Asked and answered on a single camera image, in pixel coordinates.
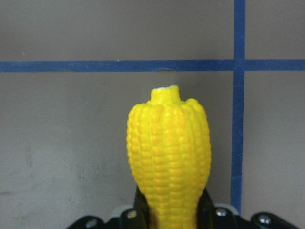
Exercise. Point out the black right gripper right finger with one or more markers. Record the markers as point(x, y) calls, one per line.
point(212, 215)

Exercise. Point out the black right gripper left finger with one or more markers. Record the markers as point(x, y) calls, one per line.
point(136, 217)

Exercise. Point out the yellow plastic corn cob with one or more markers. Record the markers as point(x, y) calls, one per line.
point(169, 152)

